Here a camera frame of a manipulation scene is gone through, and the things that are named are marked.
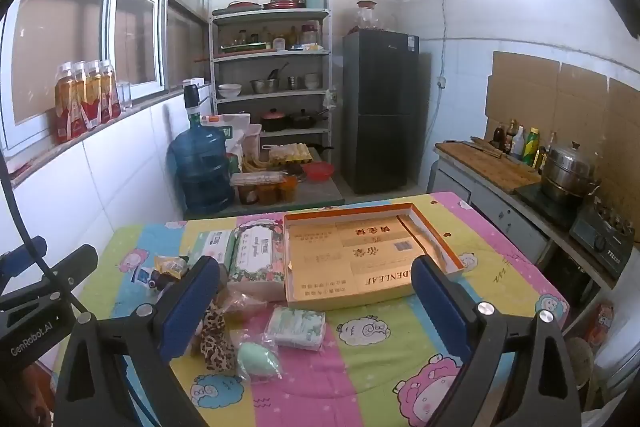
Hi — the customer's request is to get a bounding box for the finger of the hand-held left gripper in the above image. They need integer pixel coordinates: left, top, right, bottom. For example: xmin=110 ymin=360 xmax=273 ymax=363
xmin=0 ymin=236 xmax=49 ymax=279
xmin=0 ymin=244 xmax=99 ymax=313

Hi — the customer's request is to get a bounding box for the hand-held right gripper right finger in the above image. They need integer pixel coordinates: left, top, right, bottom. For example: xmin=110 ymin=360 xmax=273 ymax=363
xmin=410 ymin=254 xmax=583 ymax=427

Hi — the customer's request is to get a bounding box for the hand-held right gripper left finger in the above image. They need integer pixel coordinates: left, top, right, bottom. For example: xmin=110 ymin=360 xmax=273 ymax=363
xmin=54 ymin=255 xmax=223 ymax=427

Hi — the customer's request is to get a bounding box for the yellow snack packet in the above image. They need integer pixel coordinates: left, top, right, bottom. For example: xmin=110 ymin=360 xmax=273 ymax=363
xmin=154 ymin=255 xmax=191 ymax=283

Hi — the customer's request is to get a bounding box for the leopard print scrunchie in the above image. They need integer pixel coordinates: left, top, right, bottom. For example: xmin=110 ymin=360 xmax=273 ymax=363
xmin=200 ymin=299 xmax=238 ymax=373

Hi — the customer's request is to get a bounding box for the blue white wipes packet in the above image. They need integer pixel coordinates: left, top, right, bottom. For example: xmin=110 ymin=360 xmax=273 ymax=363
xmin=131 ymin=264 xmax=161 ymax=293

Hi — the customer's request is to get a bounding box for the pink puff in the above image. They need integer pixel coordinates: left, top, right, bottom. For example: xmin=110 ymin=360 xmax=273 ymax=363
xmin=220 ymin=289 xmax=271 ymax=323

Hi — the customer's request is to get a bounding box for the mint makeup sponge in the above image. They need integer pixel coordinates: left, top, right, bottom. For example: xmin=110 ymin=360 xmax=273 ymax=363
xmin=237 ymin=341 xmax=281 ymax=378

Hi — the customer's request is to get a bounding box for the cardboard box tray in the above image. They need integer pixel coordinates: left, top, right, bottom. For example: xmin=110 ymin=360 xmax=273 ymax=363
xmin=282 ymin=202 xmax=466 ymax=312

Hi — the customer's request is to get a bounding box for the mint tissue pack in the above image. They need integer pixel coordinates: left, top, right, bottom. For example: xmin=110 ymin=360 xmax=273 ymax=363
xmin=265 ymin=305 xmax=327 ymax=352

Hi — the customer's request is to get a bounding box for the green tissue box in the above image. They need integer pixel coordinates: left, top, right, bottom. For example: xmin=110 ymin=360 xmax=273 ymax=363
xmin=192 ymin=229 xmax=241 ymax=280

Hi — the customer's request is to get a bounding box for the printed cartoon blanket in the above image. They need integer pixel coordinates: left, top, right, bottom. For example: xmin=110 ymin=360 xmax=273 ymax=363
xmin=52 ymin=192 xmax=571 ymax=427

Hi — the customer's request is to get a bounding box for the floral tissue box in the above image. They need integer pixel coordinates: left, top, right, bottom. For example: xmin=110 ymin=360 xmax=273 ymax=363
xmin=227 ymin=223 xmax=287 ymax=303

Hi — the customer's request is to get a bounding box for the kitchen counter cabinet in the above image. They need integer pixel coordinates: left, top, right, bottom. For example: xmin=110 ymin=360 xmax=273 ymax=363
xmin=430 ymin=142 xmax=640 ymax=303

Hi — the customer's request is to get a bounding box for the black induction cooker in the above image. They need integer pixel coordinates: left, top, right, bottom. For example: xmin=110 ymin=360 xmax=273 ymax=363
xmin=515 ymin=182 xmax=586 ymax=228

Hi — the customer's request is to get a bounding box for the wooden cutting board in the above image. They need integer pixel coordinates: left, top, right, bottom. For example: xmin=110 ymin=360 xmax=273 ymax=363
xmin=435 ymin=141 xmax=543 ymax=195

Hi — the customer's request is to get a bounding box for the blue water jug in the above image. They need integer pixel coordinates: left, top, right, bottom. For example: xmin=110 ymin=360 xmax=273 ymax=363
xmin=166 ymin=114 xmax=236 ymax=210

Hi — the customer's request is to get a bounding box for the clear food container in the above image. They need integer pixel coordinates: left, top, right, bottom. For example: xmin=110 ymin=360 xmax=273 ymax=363
xmin=231 ymin=172 xmax=286 ymax=188

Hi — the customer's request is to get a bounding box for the orange carton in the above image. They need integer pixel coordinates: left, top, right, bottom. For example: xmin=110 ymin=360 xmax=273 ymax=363
xmin=585 ymin=302 xmax=615 ymax=348

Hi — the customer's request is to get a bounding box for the low green table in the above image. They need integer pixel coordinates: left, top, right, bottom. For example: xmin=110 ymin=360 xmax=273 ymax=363
xmin=185 ymin=147 xmax=346 ymax=220

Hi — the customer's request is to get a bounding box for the green yellow bottle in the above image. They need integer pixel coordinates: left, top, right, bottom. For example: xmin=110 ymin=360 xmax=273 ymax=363
xmin=522 ymin=127 xmax=541 ymax=165

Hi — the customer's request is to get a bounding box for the steel steamer pot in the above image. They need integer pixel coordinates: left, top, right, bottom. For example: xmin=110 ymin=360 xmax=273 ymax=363
xmin=540 ymin=142 xmax=601 ymax=208

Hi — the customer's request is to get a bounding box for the red plastic basin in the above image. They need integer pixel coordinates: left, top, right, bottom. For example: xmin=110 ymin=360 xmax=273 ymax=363
xmin=301 ymin=163 xmax=335 ymax=182

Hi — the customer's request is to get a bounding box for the white sack green label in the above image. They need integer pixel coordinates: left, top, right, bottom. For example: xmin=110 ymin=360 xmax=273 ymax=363
xmin=202 ymin=113 xmax=251 ymax=152

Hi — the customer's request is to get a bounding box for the large white sack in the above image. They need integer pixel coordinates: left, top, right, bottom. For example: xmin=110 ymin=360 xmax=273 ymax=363
xmin=590 ymin=322 xmax=640 ymax=413

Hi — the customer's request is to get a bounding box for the black water pump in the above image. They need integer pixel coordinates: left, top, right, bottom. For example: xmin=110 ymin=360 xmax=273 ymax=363
xmin=182 ymin=79 xmax=206 ymax=118

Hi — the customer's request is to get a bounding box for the black refrigerator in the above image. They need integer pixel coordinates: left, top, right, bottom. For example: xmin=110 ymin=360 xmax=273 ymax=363
xmin=341 ymin=29 xmax=421 ymax=195

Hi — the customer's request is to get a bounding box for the black pot red lid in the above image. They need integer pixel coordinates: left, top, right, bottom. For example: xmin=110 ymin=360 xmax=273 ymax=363
xmin=260 ymin=108 xmax=287 ymax=132

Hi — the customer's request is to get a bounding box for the black frying pan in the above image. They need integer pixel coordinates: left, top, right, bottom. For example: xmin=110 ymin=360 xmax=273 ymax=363
xmin=290 ymin=109 xmax=328 ymax=129

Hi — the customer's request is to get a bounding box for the sliding window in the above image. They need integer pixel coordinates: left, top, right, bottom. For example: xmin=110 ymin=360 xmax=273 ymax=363
xmin=0 ymin=0 xmax=211 ymax=152

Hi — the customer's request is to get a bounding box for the white metal shelf rack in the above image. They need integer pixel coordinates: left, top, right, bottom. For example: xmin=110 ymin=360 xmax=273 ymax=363
xmin=210 ymin=8 xmax=333 ymax=158

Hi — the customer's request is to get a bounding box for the glass jar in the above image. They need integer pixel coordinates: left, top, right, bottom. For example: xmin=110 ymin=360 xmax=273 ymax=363
xmin=356 ymin=0 xmax=381 ymax=32

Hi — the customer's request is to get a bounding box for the black cable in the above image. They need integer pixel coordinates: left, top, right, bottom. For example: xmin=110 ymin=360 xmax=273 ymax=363
xmin=0 ymin=152 xmax=86 ymax=315

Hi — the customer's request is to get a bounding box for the cardboard wall sheet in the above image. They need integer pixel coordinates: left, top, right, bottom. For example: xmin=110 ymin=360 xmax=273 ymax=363
xmin=600 ymin=77 xmax=640 ymax=243
xmin=555 ymin=63 xmax=611 ymax=148
xmin=484 ymin=51 xmax=561 ymax=142

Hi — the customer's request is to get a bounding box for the wall wire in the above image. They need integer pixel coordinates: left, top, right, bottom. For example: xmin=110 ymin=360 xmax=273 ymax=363
xmin=434 ymin=0 xmax=449 ymax=192

